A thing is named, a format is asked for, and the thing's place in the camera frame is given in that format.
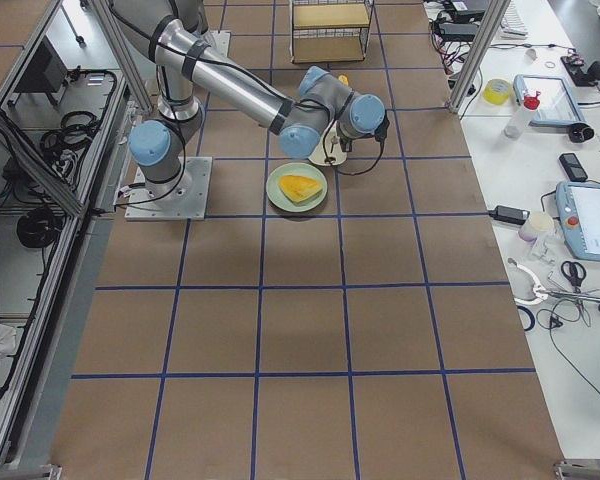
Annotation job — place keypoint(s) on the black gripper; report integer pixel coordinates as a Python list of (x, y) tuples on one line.
[(346, 143)]

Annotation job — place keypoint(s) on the white two-slot toaster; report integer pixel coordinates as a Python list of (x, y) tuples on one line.
[(329, 151)]

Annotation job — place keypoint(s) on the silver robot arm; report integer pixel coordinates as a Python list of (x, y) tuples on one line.
[(173, 36)]

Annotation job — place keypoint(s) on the toast slice on plate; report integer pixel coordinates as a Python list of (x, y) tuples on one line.
[(299, 188)]

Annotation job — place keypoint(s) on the light green plate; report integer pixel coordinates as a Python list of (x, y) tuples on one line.
[(276, 196)]

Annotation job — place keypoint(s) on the yellow tape roll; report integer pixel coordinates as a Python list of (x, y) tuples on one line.
[(497, 91)]

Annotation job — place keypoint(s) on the clear bottle red cap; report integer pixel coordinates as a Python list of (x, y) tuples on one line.
[(521, 119)]

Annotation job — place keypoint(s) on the far teach pendant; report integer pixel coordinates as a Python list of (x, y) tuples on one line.
[(558, 106)]

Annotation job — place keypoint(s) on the teach pendant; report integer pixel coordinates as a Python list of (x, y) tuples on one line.
[(558, 106), (578, 206)]

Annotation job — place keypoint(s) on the white paper cup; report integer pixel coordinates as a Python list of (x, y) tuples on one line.
[(537, 225)]

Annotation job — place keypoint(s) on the near teach pendant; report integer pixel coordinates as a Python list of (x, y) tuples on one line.
[(578, 206)]

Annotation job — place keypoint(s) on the black scissors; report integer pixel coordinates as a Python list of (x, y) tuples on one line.
[(574, 272)]

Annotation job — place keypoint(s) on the wire grid shelf with wood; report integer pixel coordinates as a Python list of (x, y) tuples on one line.
[(329, 31)]

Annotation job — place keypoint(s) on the aluminium frame post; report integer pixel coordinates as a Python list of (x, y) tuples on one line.
[(487, 30)]

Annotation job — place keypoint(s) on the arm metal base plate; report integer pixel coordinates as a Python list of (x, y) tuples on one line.
[(187, 201)]

